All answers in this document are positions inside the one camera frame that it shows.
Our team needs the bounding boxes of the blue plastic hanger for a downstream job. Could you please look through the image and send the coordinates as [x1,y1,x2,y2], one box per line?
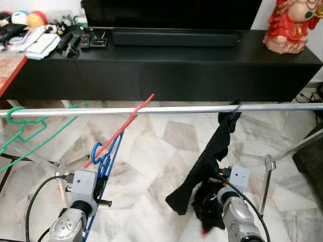
[81,130,124,242]

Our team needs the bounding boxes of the red plastic hanger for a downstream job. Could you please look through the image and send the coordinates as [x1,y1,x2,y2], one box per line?
[83,93,155,169]

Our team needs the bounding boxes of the black shirt with red trim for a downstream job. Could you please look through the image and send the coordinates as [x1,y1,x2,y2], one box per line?
[191,177,227,236]

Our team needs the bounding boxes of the green plastic hanger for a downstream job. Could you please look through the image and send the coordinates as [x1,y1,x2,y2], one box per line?
[0,102,89,173]

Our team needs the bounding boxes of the black t-shirt with green print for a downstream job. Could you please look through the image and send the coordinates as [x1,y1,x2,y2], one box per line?
[166,101,243,216]

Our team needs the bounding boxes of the silver metal clothes rack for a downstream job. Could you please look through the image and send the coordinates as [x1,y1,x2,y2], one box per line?
[0,102,323,218]

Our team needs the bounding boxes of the black remote control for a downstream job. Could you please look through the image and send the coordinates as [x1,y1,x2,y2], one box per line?
[60,31,82,57]

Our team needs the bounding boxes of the black remote with coloured buttons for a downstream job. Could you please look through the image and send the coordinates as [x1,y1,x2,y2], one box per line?
[78,32,92,49]

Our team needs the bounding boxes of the marble table with red edge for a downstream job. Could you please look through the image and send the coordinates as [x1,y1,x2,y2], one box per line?
[0,52,27,97]

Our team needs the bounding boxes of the white papers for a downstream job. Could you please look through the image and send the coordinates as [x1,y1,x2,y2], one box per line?
[9,26,62,60]

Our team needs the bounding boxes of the small black white plush toy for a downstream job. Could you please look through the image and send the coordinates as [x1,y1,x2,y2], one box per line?
[57,20,70,37]

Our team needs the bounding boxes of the black soundbar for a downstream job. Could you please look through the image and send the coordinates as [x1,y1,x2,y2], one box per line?
[112,28,240,47]

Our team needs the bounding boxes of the small green object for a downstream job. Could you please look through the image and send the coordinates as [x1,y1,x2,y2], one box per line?
[72,14,89,27]

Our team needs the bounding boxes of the black desk device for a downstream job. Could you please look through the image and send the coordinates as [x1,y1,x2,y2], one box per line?
[0,23,27,45]

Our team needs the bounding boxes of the orange yellow ball toy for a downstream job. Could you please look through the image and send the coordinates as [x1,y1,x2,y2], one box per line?
[27,10,48,28]

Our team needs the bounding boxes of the white blue ball toy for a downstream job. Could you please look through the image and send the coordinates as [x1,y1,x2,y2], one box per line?
[11,10,29,26]

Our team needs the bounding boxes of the black flat television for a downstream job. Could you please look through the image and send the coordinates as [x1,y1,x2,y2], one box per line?
[82,0,263,30]

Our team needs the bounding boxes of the red laughing buddha figurine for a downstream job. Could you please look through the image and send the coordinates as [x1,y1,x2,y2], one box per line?
[262,0,323,55]

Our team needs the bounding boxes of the black white penguin plush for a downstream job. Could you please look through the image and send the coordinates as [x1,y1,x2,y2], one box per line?
[0,11,13,27]

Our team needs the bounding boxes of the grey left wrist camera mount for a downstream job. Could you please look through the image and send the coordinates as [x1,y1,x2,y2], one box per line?
[70,170,98,203]

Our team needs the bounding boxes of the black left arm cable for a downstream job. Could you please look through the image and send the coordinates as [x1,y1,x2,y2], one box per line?
[25,173,74,242]

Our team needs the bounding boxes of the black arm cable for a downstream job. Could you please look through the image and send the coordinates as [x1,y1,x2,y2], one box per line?
[214,168,265,242]
[25,173,74,242]

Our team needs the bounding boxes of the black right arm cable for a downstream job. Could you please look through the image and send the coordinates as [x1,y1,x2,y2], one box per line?
[214,168,265,242]

